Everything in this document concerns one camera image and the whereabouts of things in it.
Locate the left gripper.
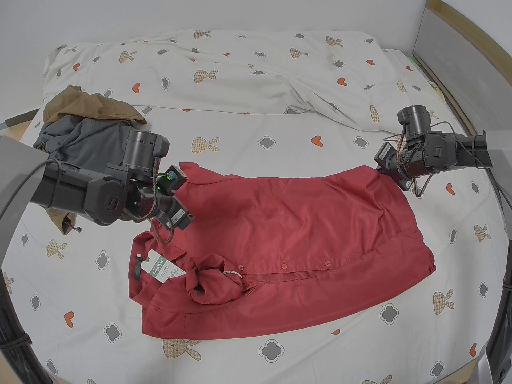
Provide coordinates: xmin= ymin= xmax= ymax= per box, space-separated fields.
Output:
xmin=154 ymin=195 xmax=197 ymax=232

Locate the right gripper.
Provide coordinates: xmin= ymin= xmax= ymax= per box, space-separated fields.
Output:
xmin=374 ymin=142 xmax=417 ymax=192

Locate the red shirt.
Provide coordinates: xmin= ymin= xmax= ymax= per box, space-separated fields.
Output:
xmin=129 ymin=162 xmax=437 ymax=341

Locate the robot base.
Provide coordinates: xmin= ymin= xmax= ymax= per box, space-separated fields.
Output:
xmin=473 ymin=348 xmax=498 ymax=384

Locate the grey garment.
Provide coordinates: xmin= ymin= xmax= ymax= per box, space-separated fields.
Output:
xmin=33 ymin=118 xmax=133 ymax=167

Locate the brown garment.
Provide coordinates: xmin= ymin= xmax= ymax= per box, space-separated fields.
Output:
xmin=42 ymin=86 xmax=146 ymax=235

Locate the white printed quilt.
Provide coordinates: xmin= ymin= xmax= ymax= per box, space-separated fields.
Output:
xmin=42 ymin=29 xmax=425 ymax=139

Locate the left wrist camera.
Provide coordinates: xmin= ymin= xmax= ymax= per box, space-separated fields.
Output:
xmin=157 ymin=165 xmax=189 ymax=196

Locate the black cable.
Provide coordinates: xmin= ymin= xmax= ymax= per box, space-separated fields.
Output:
xmin=383 ymin=120 xmax=478 ymax=157
xmin=0 ymin=159 xmax=50 ymax=223

